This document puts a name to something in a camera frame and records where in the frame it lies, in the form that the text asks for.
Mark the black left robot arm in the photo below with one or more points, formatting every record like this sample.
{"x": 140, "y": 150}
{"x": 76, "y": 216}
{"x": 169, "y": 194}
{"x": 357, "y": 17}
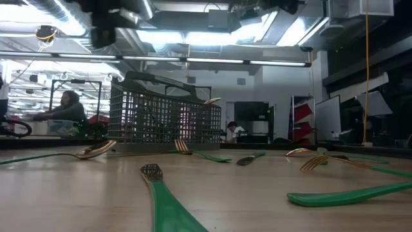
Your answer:
{"x": 93, "y": 4}

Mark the whiteboard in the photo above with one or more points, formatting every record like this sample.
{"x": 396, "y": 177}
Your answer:
{"x": 328, "y": 119}

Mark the grey ceiling duct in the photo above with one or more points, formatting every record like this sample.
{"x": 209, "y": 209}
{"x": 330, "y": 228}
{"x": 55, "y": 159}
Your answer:
{"x": 180, "y": 22}

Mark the black stand frame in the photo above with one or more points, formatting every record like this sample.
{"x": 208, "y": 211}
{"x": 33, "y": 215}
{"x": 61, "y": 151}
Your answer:
{"x": 193, "y": 86}
{"x": 51, "y": 96}

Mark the white ceiling unit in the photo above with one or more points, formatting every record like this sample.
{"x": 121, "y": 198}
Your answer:
{"x": 360, "y": 8}

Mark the black cabinet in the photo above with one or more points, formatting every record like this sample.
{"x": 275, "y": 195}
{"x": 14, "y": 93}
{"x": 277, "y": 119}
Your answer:
{"x": 251, "y": 112}

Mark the white plastic tub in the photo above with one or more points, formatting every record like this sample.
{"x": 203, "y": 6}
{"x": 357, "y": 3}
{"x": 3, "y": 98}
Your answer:
{"x": 58, "y": 127}

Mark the grey wall vent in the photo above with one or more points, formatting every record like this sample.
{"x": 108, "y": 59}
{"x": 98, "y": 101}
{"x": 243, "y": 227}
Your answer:
{"x": 241, "y": 81}

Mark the black security camera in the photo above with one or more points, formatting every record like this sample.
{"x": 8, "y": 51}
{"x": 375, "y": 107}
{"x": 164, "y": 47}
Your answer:
{"x": 305, "y": 49}

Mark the red storage shelf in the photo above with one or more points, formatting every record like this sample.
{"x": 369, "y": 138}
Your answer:
{"x": 302, "y": 112}

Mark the black table frame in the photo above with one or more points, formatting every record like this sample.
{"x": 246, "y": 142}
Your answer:
{"x": 32, "y": 141}

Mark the silver ceiling light panel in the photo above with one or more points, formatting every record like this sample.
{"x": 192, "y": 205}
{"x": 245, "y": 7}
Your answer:
{"x": 289, "y": 32}

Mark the white angled panel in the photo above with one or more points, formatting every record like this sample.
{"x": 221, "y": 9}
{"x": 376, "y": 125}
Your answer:
{"x": 375, "y": 103}

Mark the black curved chair part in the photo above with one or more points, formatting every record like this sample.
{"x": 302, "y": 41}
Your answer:
{"x": 29, "y": 129}

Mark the grey mesh cutlery basket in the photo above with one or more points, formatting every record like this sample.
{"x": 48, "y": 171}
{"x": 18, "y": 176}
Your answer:
{"x": 161, "y": 122}

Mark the seated person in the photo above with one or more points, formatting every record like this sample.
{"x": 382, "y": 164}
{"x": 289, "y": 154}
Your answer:
{"x": 236, "y": 131}

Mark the black round ceiling device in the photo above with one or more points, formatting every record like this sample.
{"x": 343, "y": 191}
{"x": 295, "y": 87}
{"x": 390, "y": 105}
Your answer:
{"x": 45, "y": 33}

